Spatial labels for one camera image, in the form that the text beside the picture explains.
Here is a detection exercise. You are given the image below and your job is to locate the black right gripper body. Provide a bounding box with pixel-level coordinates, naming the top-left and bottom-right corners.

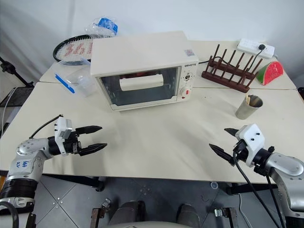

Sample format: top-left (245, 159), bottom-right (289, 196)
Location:
top-left (232, 139), bottom-right (250, 162)

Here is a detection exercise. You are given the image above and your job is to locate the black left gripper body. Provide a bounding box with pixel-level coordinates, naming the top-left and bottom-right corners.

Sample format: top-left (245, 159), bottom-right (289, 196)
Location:
top-left (63, 129), bottom-right (83, 156)

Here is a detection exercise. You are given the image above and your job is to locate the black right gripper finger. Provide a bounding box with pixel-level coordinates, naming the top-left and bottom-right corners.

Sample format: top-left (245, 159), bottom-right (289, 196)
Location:
top-left (224, 128), bottom-right (238, 138)
top-left (209, 143), bottom-right (235, 165)

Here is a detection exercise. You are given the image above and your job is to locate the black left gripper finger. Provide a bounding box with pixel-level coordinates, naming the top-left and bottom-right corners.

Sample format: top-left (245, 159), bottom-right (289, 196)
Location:
top-left (76, 125), bottom-right (104, 136)
top-left (79, 142), bottom-right (108, 157)

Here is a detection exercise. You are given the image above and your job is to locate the white timer knob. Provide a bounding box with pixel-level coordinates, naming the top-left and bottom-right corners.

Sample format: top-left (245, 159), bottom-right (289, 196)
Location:
top-left (180, 86), bottom-right (192, 99)

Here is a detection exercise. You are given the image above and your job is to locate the glass oven door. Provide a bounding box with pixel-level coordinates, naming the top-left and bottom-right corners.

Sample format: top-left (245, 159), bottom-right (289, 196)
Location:
top-left (95, 65), bottom-right (182, 112)

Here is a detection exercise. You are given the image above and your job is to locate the cream toaster oven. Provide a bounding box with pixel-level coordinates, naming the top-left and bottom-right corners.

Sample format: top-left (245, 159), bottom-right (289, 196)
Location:
top-left (89, 30), bottom-right (200, 113)

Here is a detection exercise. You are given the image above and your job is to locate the metal cup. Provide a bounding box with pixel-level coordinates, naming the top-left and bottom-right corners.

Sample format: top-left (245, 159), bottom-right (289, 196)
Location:
top-left (235, 94), bottom-right (264, 120)

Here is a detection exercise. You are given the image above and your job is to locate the black table leg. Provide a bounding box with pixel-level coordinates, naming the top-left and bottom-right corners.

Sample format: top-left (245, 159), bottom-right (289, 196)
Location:
top-left (42, 174), bottom-right (105, 192)
top-left (225, 183), bottom-right (279, 196)

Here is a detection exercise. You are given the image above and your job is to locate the small clear plastic cup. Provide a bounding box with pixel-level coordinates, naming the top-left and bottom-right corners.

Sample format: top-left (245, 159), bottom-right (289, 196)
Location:
top-left (77, 75), bottom-right (97, 98)

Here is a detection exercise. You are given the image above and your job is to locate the blue box lid clip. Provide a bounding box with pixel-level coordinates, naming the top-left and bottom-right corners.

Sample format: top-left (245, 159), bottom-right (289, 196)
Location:
top-left (55, 73), bottom-right (76, 95)

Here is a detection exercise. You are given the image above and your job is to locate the dark wooden dish rack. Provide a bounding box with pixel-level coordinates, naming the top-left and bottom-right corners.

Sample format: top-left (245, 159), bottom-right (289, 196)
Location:
top-left (201, 43), bottom-right (264, 94)

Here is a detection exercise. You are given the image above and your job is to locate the clear plastic storage box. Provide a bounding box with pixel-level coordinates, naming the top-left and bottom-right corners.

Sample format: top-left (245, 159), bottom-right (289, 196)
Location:
top-left (54, 56), bottom-right (94, 87)

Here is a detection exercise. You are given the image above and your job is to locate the dark rounded shape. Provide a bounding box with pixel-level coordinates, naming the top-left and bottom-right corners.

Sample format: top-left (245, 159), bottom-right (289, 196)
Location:
top-left (178, 203), bottom-right (201, 228)
top-left (107, 200), bottom-right (146, 227)

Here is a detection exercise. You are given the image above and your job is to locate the watermelon slice toy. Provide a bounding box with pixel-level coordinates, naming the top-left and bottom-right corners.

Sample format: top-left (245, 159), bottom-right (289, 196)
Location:
top-left (256, 60), bottom-right (285, 86)

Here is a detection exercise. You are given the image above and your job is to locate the black racket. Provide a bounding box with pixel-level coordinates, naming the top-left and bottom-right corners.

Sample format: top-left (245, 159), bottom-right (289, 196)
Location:
top-left (52, 35), bottom-right (94, 67)

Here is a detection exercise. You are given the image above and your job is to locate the white power strip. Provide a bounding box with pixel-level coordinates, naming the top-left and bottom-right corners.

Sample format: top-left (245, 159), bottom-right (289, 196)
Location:
top-left (237, 38), bottom-right (276, 60)

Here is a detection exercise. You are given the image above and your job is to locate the black tripod stand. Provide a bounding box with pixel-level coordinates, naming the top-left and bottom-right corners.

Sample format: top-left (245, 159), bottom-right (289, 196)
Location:
top-left (0, 56), bottom-right (35, 89)

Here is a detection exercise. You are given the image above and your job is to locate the clear plastic bag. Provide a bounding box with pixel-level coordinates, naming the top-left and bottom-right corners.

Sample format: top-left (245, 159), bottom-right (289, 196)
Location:
top-left (85, 16), bottom-right (119, 39)

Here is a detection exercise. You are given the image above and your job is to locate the blue packet in bag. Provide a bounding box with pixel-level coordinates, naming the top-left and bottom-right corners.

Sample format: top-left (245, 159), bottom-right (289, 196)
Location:
top-left (98, 17), bottom-right (119, 33)

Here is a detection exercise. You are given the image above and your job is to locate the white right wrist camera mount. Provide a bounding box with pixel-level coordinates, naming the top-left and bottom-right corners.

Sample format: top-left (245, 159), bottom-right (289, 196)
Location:
top-left (235, 123), bottom-right (266, 167)

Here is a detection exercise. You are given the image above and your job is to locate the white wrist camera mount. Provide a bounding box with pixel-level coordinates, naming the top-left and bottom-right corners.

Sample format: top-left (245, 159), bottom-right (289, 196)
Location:
top-left (235, 123), bottom-right (266, 167)
top-left (54, 117), bottom-right (73, 156)

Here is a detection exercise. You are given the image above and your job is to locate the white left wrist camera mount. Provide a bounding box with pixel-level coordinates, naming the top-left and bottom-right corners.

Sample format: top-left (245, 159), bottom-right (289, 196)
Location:
top-left (54, 117), bottom-right (73, 156)

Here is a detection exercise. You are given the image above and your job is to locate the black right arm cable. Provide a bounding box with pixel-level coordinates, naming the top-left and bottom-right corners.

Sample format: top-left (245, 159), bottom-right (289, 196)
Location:
top-left (231, 149), bottom-right (282, 228)
top-left (266, 174), bottom-right (287, 228)

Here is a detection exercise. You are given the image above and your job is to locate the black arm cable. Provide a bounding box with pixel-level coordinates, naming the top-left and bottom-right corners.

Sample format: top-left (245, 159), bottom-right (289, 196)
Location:
top-left (231, 149), bottom-right (282, 228)
top-left (266, 174), bottom-right (287, 228)
top-left (29, 114), bottom-right (64, 140)

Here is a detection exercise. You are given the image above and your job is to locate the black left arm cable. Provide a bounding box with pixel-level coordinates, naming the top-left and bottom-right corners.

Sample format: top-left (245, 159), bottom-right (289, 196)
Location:
top-left (29, 114), bottom-right (64, 140)

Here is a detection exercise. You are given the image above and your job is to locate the brown metal bracket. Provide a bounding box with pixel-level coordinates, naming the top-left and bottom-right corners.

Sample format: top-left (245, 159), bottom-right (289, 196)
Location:
top-left (222, 207), bottom-right (238, 228)
top-left (91, 207), bottom-right (105, 228)

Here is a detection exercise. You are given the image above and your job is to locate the cream oven door handle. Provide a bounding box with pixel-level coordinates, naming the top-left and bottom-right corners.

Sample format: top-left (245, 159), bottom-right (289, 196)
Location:
top-left (119, 73), bottom-right (165, 92)

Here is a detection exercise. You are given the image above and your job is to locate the white cable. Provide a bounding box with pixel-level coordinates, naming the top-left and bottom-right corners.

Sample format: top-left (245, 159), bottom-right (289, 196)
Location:
top-left (0, 87), bottom-right (18, 137)

